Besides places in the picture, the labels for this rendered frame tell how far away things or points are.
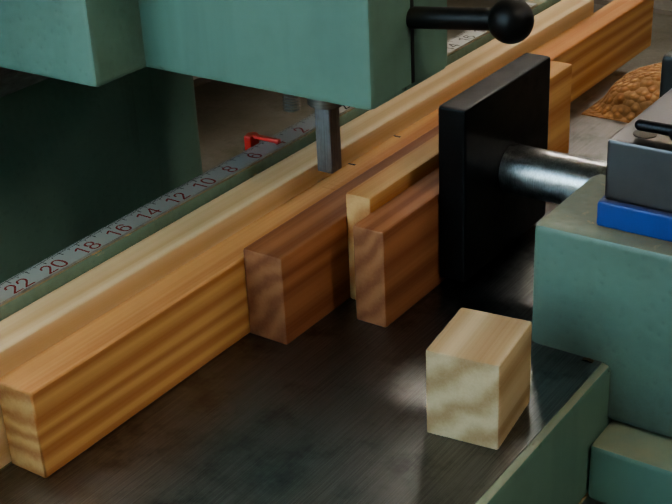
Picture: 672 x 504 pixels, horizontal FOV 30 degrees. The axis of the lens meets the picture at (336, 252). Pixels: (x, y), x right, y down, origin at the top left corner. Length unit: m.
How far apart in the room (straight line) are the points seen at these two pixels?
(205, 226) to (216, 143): 2.69
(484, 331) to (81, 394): 0.16
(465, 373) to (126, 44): 0.25
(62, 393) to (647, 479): 0.25
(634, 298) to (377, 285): 0.12
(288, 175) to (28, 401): 0.20
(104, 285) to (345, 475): 0.13
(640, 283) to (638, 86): 0.32
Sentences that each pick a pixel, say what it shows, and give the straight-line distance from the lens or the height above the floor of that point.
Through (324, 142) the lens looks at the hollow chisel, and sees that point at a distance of 0.62.
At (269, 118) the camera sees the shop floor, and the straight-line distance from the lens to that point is 3.41.
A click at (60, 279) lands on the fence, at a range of 0.55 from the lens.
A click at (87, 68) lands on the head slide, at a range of 0.62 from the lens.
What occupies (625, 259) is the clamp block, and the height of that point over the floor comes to 0.95.
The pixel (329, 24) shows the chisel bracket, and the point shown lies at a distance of 0.56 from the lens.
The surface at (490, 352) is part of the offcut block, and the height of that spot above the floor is 0.94.
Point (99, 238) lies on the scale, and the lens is 0.57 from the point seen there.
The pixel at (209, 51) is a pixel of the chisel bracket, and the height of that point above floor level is 1.02.
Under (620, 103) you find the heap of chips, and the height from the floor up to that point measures 0.91.
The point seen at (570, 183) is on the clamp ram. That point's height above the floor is 0.95.
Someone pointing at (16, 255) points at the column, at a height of 0.88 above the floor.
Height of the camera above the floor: 1.20
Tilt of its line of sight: 27 degrees down
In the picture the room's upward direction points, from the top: 3 degrees counter-clockwise
